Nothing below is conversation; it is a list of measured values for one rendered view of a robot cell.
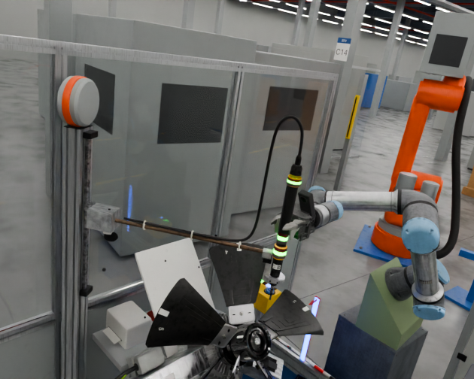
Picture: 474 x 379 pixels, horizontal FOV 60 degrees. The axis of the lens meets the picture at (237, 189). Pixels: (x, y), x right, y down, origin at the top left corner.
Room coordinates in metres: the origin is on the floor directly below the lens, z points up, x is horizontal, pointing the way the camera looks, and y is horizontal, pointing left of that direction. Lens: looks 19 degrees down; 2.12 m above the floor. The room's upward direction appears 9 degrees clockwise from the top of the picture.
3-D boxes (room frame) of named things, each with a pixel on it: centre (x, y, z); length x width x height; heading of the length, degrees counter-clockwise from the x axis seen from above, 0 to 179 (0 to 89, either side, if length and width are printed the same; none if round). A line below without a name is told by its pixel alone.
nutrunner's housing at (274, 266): (1.21, -0.17, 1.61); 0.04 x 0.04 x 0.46
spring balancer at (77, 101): (1.30, 0.54, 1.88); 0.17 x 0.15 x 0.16; 138
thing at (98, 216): (1.29, 0.45, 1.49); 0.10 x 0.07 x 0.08; 83
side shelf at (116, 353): (1.49, 0.32, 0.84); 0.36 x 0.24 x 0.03; 138
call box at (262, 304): (1.68, -0.19, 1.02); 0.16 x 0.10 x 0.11; 48
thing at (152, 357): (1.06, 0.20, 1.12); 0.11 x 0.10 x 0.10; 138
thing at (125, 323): (1.46, 0.39, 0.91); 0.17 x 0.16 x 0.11; 48
